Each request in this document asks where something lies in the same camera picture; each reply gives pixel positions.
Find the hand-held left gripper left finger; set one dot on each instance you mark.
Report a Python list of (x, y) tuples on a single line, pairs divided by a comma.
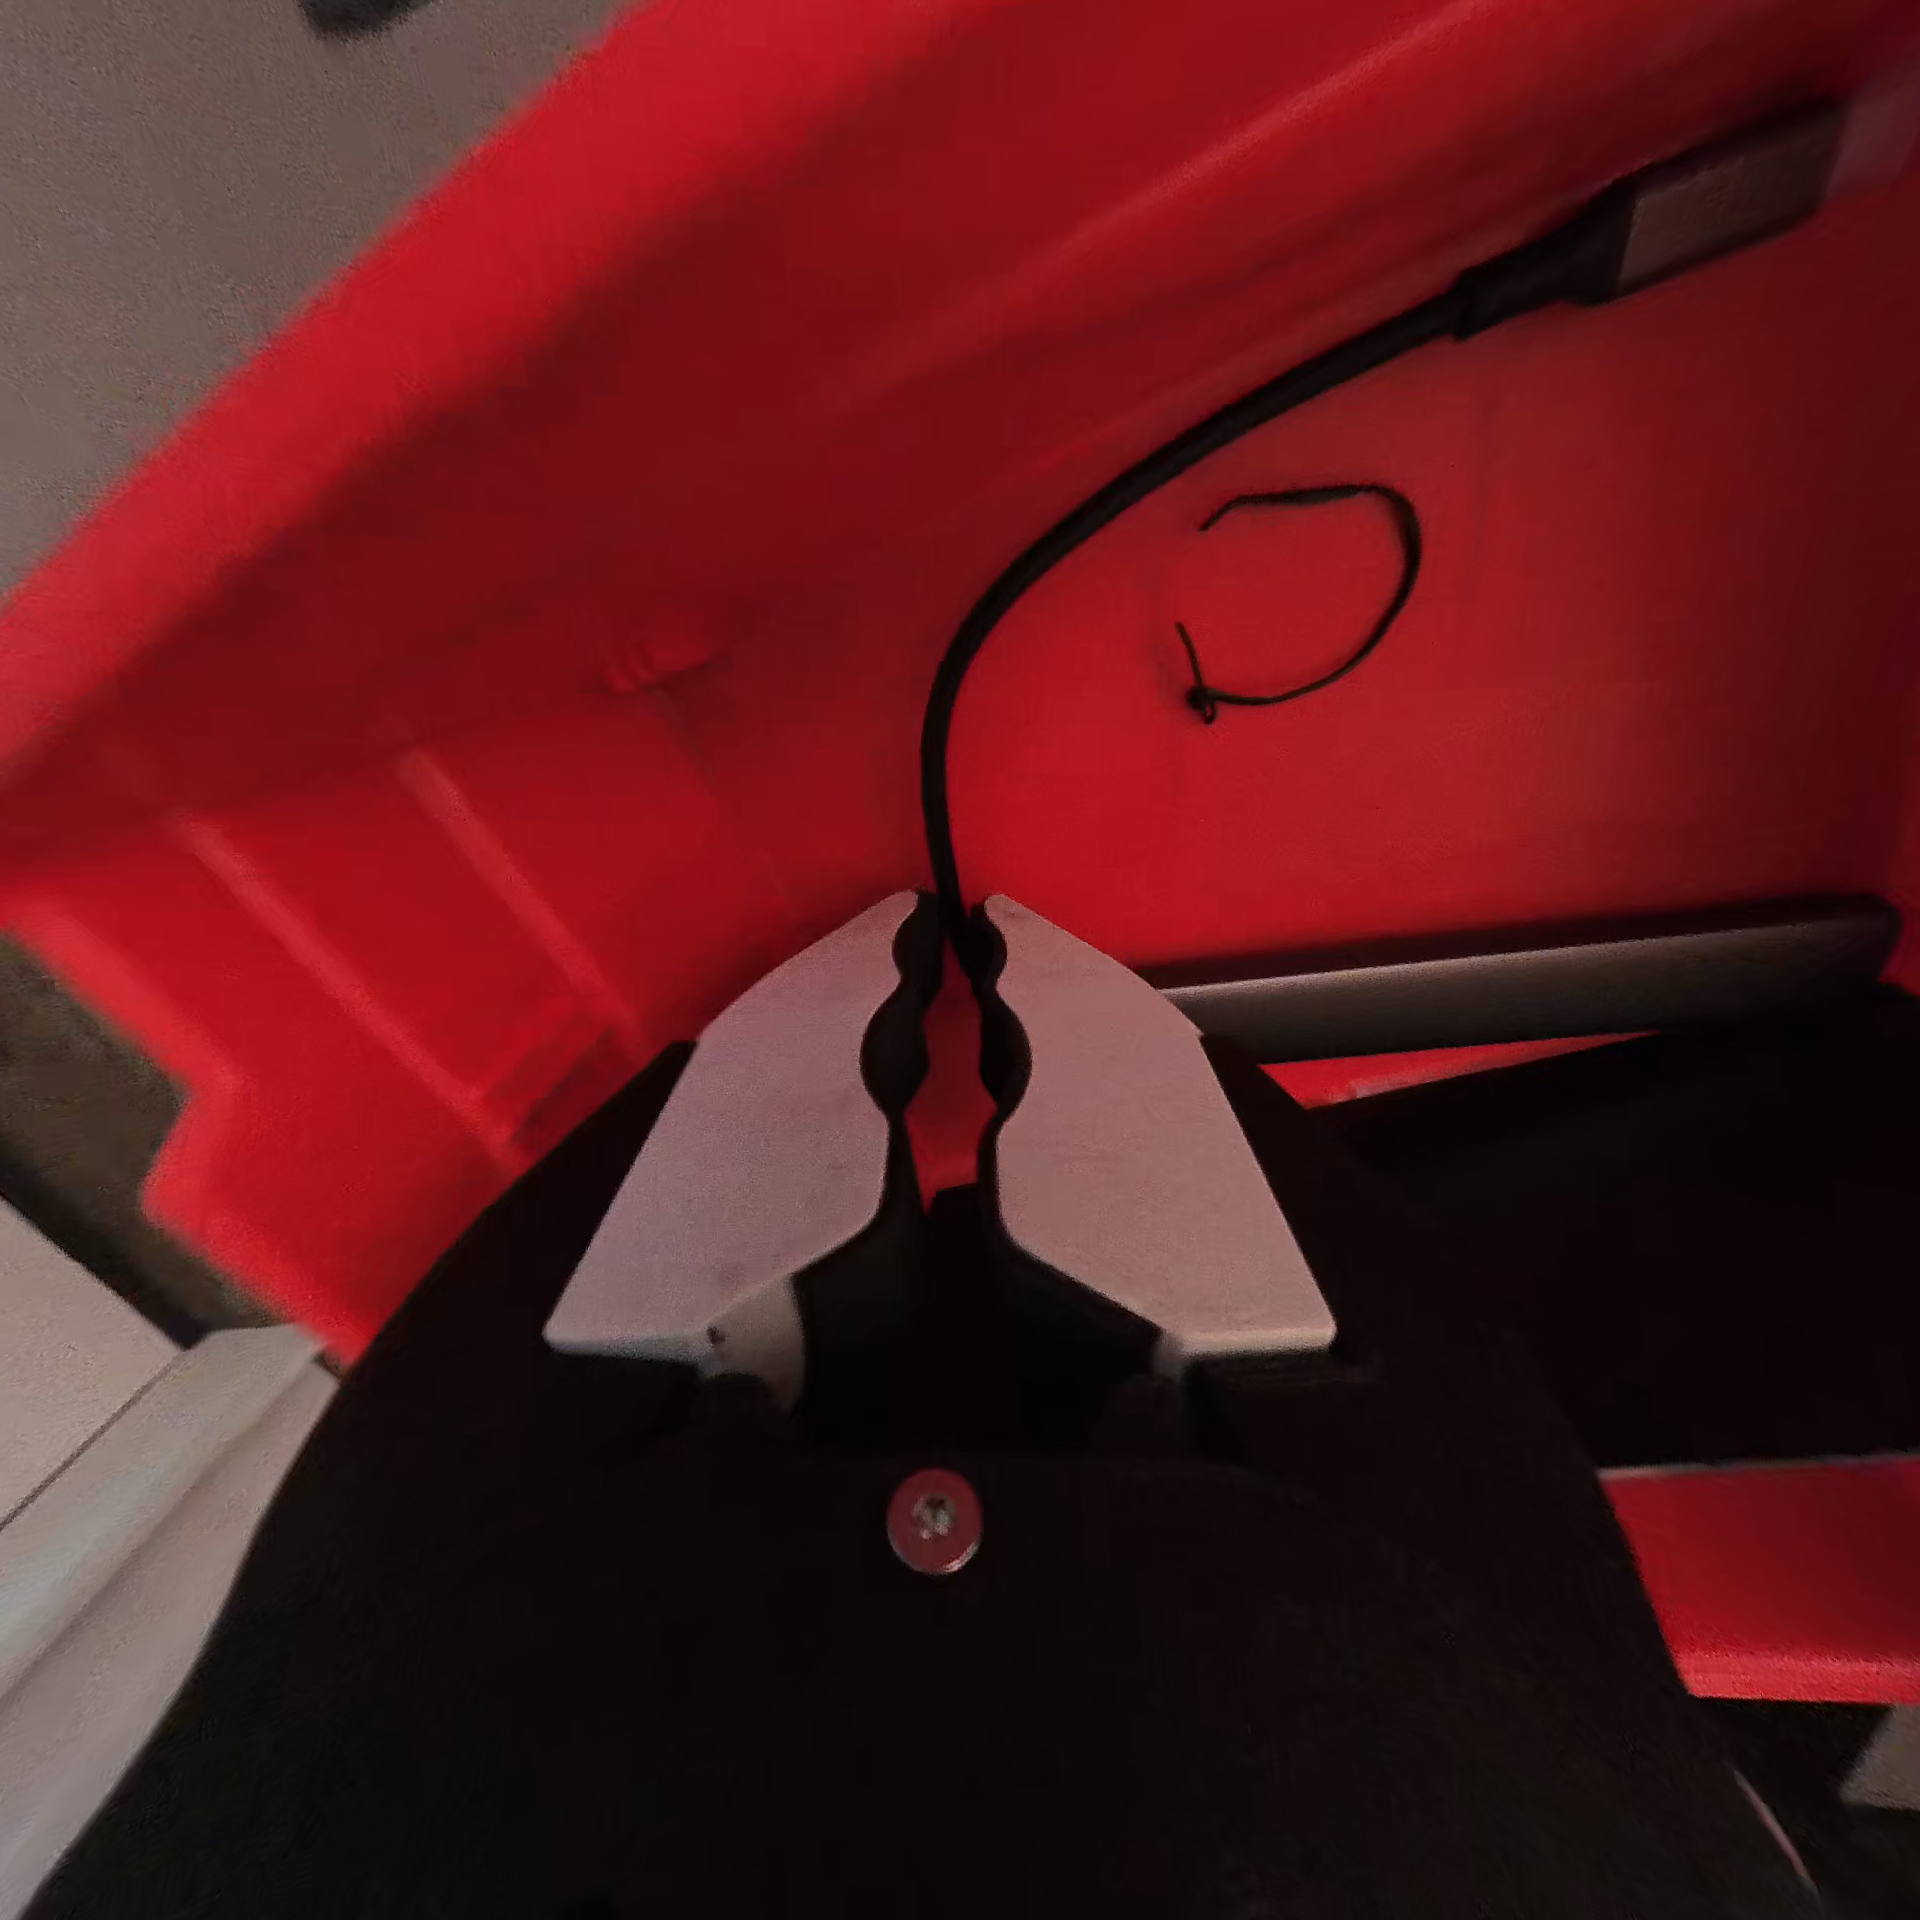
[(733, 1170)]

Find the red plastic bin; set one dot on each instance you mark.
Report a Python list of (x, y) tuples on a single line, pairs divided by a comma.
[(599, 450)]

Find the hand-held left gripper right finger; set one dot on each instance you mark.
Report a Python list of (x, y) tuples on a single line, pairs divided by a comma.
[(1154, 1185)]

